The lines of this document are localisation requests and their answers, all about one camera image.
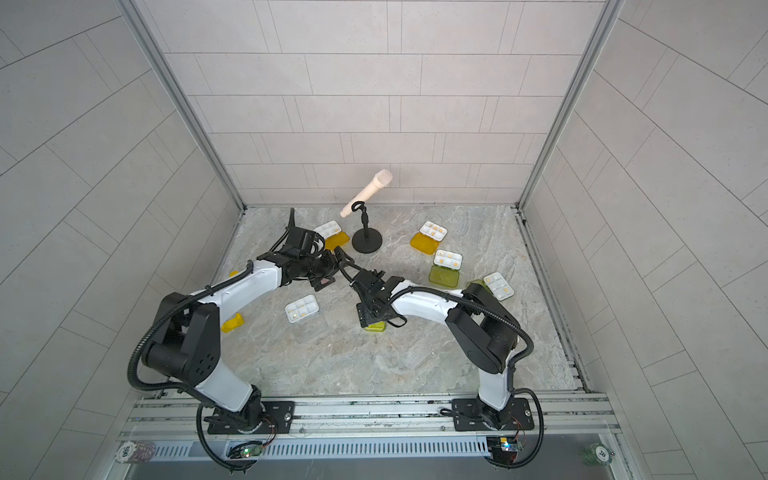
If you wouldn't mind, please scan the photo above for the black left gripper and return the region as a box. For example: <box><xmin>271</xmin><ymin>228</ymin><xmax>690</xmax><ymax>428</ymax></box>
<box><xmin>298</xmin><ymin>245</ymin><xmax>356</xmax><ymax>290</ymax></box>

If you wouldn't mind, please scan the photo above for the green pillbox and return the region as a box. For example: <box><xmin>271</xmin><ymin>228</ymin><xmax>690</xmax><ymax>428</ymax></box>
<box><xmin>429</xmin><ymin>249</ymin><xmax>463</xmax><ymax>288</ymax></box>
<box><xmin>364</xmin><ymin>321</ymin><xmax>387</xmax><ymax>332</ymax></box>
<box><xmin>472</xmin><ymin>272</ymin><xmax>514</xmax><ymax>301</ymax></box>

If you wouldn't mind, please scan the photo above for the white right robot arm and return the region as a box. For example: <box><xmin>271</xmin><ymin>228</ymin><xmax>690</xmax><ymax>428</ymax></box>
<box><xmin>347</xmin><ymin>269</ymin><xmax>534</xmax><ymax>430</ymax></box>

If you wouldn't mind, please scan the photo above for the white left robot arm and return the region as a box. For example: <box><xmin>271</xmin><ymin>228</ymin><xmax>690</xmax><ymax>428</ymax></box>
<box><xmin>127</xmin><ymin>226</ymin><xmax>345</xmax><ymax>433</ymax></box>

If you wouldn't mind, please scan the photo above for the black microphone stand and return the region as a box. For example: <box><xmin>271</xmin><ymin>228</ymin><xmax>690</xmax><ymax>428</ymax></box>
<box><xmin>351</xmin><ymin>201</ymin><xmax>383</xmax><ymax>254</ymax></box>

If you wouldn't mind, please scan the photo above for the clear pillbox white tray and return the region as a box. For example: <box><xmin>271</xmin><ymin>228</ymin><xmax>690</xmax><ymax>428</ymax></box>
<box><xmin>285</xmin><ymin>295</ymin><xmax>328</xmax><ymax>342</ymax></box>

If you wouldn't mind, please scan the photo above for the yellow pillbox far right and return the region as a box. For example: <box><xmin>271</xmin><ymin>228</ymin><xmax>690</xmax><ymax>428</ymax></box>
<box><xmin>410</xmin><ymin>221</ymin><xmax>448</xmax><ymax>255</ymax></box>

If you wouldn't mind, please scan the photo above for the beige microphone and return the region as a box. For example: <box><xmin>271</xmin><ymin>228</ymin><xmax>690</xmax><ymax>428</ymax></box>
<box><xmin>340</xmin><ymin>169</ymin><xmax>393</xmax><ymax>218</ymax></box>

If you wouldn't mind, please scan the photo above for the yellow pillbox left edge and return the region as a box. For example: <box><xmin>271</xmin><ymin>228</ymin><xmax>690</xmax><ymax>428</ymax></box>
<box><xmin>220</xmin><ymin>313</ymin><xmax>245</xmax><ymax>333</ymax></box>

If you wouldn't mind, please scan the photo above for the right green circuit board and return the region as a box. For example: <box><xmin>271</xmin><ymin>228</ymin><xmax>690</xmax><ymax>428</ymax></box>
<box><xmin>486</xmin><ymin>437</ymin><xmax>521</xmax><ymax>463</ymax></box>

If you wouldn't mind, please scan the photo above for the green circuit board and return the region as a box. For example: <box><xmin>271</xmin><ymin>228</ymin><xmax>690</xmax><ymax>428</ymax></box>
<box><xmin>486</xmin><ymin>437</ymin><xmax>521</xmax><ymax>463</ymax></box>
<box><xmin>227</xmin><ymin>441</ymin><xmax>264</xmax><ymax>460</ymax></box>

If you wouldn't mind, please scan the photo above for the left green circuit board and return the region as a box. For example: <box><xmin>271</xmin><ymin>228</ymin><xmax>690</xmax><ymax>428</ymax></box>
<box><xmin>227</xmin><ymin>441</ymin><xmax>264</xmax><ymax>460</ymax></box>

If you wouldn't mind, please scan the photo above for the left round marker disc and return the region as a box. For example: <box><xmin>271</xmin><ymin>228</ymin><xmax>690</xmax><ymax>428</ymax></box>
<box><xmin>115</xmin><ymin>441</ymin><xmax>140</xmax><ymax>464</ymax></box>

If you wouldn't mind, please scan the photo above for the round marker disc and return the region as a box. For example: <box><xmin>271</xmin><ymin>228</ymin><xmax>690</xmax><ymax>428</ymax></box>
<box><xmin>115</xmin><ymin>441</ymin><xmax>140</xmax><ymax>464</ymax></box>
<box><xmin>585</xmin><ymin>443</ymin><xmax>614</xmax><ymax>466</ymax></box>

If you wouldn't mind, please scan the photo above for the right round marker disc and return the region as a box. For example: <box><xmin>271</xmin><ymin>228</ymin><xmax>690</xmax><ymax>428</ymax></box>
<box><xmin>585</xmin><ymin>443</ymin><xmax>614</xmax><ymax>466</ymax></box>

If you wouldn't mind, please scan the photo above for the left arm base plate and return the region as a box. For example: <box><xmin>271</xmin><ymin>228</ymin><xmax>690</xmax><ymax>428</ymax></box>
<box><xmin>202</xmin><ymin>401</ymin><xmax>296</xmax><ymax>435</ymax></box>

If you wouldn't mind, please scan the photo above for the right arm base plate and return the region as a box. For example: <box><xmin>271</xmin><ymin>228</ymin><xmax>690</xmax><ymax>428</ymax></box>
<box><xmin>441</xmin><ymin>397</ymin><xmax>535</xmax><ymax>432</ymax></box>

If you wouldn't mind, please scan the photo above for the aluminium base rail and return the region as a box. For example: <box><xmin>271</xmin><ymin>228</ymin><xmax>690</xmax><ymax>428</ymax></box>
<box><xmin>116</xmin><ymin>389</ymin><xmax>622</xmax><ymax>442</ymax></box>

